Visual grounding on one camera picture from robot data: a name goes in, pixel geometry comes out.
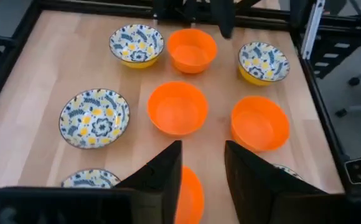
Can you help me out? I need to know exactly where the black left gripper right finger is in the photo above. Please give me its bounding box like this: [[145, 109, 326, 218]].
[[224, 139, 326, 224]]

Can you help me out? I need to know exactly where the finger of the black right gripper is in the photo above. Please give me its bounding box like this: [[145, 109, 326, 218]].
[[210, 0, 237, 40]]

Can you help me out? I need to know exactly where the silver metal bracket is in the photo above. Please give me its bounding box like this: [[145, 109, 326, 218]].
[[301, 0, 326, 60]]

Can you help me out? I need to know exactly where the orange plastic bowl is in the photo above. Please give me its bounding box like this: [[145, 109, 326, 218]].
[[146, 81, 209, 138], [167, 28, 218, 75], [230, 95, 291, 153], [174, 166, 205, 224]]

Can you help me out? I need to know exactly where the small black table camera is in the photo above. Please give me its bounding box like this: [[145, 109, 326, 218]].
[[344, 157, 361, 185]]

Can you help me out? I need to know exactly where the black aluminium table frame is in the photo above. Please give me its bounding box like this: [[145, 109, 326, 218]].
[[0, 0, 361, 200]]

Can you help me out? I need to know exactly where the yellow bowl with blue pattern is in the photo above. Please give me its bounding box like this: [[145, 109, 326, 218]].
[[60, 168, 121, 189], [58, 88, 131, 150], [108, 24, 165, 70], [237, 41, 291, 87], [272, 163, 304, 181]]

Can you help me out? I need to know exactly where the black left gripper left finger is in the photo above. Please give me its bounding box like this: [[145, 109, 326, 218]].
[[114, 139, 184, 224]]

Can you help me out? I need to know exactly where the office chair base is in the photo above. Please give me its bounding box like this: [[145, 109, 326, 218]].
[[335, 67, 361, 119]]

